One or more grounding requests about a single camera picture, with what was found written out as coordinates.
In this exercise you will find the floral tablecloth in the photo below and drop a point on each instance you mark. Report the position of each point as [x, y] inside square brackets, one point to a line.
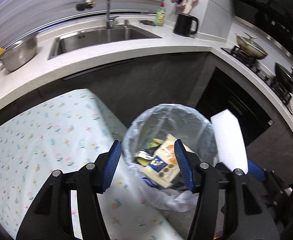
[36, 135]

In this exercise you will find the trash bin with clear liner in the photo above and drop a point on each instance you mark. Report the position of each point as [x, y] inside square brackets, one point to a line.
[136, 130]

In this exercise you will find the yellow black wrapper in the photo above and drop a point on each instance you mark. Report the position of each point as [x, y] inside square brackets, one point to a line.
[142, 158]

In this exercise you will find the dark scrubbing pad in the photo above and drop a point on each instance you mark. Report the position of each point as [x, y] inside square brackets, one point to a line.
[147, 22]

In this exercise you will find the green dish soap bottle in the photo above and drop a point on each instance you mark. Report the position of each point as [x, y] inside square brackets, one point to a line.
[160, 16]

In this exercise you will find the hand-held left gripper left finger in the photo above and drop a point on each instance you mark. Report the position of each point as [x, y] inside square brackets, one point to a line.
[110, 166]

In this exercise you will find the black range hood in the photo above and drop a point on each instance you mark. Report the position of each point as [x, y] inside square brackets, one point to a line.
[266, 10]

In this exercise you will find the black electric kettle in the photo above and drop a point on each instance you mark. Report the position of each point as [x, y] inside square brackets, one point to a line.
[182, 25]

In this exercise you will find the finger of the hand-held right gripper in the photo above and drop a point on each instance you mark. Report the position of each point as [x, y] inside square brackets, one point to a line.
[256, 171]

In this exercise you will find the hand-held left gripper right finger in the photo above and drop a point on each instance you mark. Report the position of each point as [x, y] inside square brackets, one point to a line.
[184, 166]

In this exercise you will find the black wok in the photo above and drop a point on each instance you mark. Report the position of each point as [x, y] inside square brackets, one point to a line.
[285, 80]

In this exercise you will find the chrome kitchen faucet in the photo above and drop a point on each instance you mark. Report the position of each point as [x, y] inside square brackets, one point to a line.
[107, 2]

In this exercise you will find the glass pan lid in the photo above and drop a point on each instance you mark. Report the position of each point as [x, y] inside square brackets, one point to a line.
[249, 42]

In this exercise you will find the cream orange snack packet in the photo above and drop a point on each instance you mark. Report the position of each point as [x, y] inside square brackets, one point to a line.
[169, 145]

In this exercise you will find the stainless steel sink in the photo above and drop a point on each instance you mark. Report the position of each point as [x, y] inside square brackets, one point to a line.
[99, 36]

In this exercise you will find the cream packet with blue label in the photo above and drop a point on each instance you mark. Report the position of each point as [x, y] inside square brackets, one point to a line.
[156, 172]

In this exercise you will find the frying pan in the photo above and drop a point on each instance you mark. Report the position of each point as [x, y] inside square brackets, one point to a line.
[257, 54]

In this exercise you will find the stainless steel colander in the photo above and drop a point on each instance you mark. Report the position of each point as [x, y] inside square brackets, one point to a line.
[19, 55]

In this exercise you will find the black built-in oven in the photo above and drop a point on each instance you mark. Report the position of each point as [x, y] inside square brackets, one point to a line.
[231, 105]

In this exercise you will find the black faucet filter attachment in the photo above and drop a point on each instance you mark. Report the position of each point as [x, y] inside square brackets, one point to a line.
[82, 3]

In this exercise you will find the green wrapper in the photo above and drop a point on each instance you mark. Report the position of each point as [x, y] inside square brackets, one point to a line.
[154, 143]

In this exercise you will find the black gas stove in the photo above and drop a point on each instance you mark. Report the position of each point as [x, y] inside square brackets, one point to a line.
[244, 56]

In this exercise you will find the grey base cabinet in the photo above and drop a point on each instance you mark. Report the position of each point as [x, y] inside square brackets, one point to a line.
[149, 80]

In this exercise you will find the white foam block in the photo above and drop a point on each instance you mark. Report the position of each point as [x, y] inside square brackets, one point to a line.
[229, 140]

